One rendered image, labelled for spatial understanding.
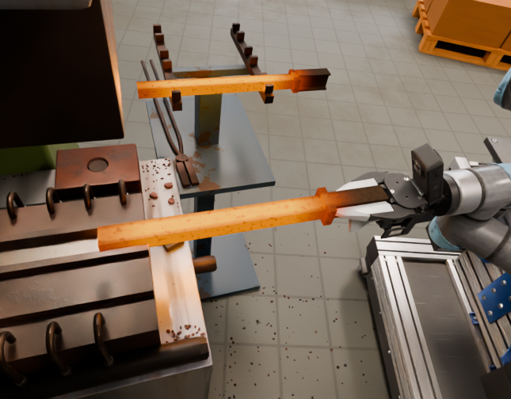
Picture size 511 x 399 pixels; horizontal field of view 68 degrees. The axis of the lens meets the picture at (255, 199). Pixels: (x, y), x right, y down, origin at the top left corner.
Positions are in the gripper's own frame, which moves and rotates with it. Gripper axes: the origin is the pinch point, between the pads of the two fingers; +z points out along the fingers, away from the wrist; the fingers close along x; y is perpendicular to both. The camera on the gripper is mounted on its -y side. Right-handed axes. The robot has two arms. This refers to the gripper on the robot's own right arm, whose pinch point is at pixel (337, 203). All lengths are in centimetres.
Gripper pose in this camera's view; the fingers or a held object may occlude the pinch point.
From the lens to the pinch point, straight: 58.1
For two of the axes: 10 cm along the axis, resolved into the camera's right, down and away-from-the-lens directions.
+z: -9.6, 1.4, -2.6
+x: -2.7, -7.6, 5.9
